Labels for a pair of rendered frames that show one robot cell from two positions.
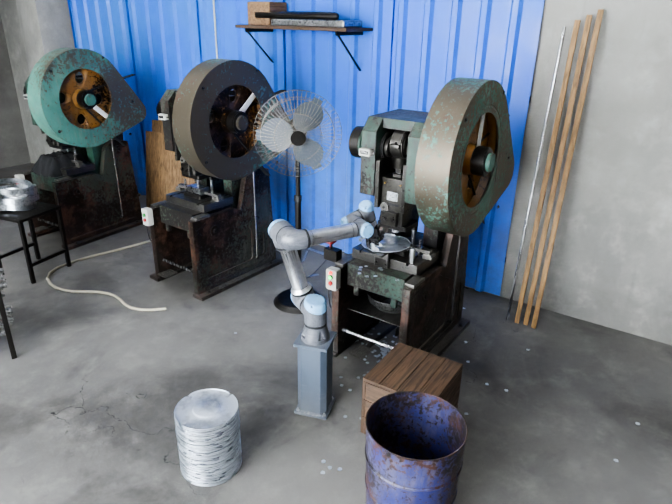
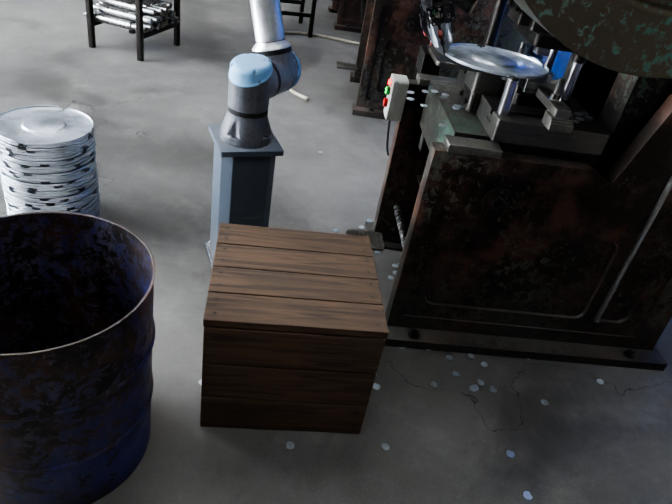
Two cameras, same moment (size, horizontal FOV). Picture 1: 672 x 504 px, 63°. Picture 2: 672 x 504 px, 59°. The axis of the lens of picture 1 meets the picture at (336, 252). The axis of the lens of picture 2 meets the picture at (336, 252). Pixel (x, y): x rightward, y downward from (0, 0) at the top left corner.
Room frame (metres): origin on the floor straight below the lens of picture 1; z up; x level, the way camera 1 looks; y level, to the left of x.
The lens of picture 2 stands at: (1.66, -1.30, 1.21)
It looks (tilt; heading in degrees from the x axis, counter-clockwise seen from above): 34 degrees down; 48
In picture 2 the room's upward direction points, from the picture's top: 11 degrees clockwise
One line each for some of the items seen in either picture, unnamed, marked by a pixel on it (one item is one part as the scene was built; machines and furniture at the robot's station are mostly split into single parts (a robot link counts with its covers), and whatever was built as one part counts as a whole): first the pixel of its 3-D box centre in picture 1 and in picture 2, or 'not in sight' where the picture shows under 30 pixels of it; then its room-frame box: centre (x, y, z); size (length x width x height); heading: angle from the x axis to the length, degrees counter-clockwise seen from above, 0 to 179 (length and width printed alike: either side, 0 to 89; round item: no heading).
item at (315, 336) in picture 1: (315, 329); (246, 121); (2.50, 0.10, 0.50); 0.15 x 0.15 x 0.10
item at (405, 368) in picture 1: (411, 398); (289, 326); (2.36, -0.41, 0.18); 0.40 x 0.38 x 0.35; 148
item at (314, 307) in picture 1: (314, 309); (251, 82); (2.50, 0.10, 0.62); 0.13 x 0.12 x 0.14; 27
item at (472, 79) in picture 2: (381, 256); (470, 82); (2.98, -0.27, 0.72); 0.25 x 0.14 x 0.14; 146
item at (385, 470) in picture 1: (411, 467); (51, 364); (1.81, -0.34, 0.24); 0.42 x 0.42 x 0.48
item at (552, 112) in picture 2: (420, 247); (555, 99); (3.03, -0.51, 0.76); 0.17 x 0.06 x 0.10; 56
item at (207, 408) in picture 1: (206, 408); (44, 124); (2.05, 0.59, 0.33); 0.29 x 0.29 x 0.01
